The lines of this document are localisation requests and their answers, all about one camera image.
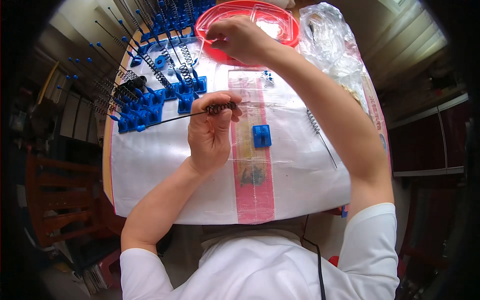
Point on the dark cabinet with white frame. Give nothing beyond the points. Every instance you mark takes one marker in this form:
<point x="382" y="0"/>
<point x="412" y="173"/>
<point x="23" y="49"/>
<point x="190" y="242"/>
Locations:
<point x="427" y="142"/>

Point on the person's right fingers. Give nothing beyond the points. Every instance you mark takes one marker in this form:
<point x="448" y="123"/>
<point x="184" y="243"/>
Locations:
<point x="219" y="35"/>

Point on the group of blue-based spring rods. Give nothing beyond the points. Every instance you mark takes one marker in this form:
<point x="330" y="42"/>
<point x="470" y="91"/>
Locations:
<point x="150" y="105"/>

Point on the small blue plastic part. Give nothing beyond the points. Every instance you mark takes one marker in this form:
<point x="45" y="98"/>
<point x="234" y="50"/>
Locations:
<point x="160" y="62"/>

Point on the white woven sack mat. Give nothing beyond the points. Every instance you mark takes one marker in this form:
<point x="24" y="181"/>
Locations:
<point x="300" y="187"/>

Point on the wooden table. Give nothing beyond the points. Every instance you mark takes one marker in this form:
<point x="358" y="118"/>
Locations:
<point x="107" y="168"/>

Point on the wooden chair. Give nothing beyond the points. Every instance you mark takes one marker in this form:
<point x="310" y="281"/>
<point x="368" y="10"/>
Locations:
<point x="56" y="195"/>

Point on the blue plastic bracket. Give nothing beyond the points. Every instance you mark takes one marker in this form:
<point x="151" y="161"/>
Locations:
<point x="261" y="136"/>

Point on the cluster of small blue caps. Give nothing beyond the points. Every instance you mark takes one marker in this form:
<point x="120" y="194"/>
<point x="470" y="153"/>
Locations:
<point x="267" y="77"/>

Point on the clear plastic bag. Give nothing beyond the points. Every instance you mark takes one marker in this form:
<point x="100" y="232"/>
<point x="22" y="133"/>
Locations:
<point x="330" y="41"/>

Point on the red plastic basin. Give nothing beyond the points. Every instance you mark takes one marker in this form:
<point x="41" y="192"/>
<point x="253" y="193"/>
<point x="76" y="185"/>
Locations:
<point x="288" y="33"/>

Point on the black spring rod blue tip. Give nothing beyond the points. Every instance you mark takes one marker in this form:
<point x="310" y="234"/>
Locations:
<point x="176" y="117"/>

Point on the bare black spring rod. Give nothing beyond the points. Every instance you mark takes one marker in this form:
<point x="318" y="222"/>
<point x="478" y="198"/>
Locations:
<point x="314" y="123"/>

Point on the person's right hand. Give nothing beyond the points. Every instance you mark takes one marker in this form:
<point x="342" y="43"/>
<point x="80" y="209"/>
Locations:
<point x="243" y="39"/>

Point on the person's left hand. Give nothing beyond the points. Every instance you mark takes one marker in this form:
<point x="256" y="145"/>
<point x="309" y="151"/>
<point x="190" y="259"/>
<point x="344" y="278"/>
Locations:
<point x="208" y="138"/>

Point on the stack of magazines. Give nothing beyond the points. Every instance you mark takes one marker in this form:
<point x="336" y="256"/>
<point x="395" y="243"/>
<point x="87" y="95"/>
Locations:
<point x="95" y="277"/>

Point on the person's body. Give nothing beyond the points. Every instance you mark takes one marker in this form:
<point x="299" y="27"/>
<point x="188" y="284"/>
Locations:
<point x="262" y="266"/>

